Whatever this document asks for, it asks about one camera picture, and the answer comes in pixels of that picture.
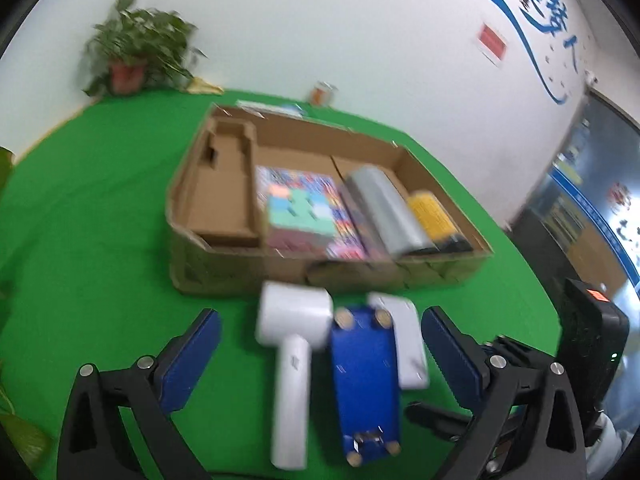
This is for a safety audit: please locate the colourful board game box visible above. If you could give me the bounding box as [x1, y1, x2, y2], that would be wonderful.
[255, 164, 373, 262]

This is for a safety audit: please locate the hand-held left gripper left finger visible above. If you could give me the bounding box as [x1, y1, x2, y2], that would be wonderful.
[56, 308, 222, 480]

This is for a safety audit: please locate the cardboard box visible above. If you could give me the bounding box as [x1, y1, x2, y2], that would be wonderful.
[165, 104, 495, 297]

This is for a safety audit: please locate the blue wall decal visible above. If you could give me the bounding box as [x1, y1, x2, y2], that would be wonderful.
[420, 0, 583, 106]

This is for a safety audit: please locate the glass door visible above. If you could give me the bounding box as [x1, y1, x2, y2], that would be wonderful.
[510, 87, 640, 301]

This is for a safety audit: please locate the white flat device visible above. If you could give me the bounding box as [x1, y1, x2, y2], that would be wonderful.
[367, 292, 431, 391]

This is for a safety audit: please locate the green and pink box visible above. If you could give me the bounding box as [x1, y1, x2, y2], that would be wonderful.
[266, 189, 337, 252]

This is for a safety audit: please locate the yellow cloth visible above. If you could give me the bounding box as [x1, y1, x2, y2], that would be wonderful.
[187, 77, 225, 95]

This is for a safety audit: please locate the yellow and black box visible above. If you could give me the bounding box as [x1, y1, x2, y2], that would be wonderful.
[406, 191, 473, 255]

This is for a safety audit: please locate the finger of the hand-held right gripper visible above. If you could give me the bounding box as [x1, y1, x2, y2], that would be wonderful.
[404, 399, 473, 442]
[484, 335, 555, 365]

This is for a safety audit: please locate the white printed flat box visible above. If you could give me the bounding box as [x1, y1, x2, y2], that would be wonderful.
[237, 100, 306, 118]

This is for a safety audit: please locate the white handheld device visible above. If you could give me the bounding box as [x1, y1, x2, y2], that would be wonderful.
[255, 281, 335, 471]

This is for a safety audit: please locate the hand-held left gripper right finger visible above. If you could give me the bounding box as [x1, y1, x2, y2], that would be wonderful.
[421, 306, 587, 480]

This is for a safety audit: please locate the red wall sign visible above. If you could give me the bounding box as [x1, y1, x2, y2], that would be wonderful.
[474, 22, 508, 67]

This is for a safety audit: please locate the potted green plant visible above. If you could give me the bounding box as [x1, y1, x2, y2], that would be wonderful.
[82, 0, 208, 97]

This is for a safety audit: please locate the jar with orange label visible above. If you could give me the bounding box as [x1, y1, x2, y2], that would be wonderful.
[311, 80, 338, 107]

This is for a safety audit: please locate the blue notice board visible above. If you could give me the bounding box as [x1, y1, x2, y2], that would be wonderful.
[547, 155, 640, 286]

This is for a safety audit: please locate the cardboard insert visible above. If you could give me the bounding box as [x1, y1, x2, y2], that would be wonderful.
[189, 117, 262, 249]

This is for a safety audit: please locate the blue device with metal caps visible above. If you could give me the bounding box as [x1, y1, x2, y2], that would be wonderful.
[329, 306, 403, 467]

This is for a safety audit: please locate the silver grey pouch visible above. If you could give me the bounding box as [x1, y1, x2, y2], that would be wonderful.
[344, 164, 437, 260]

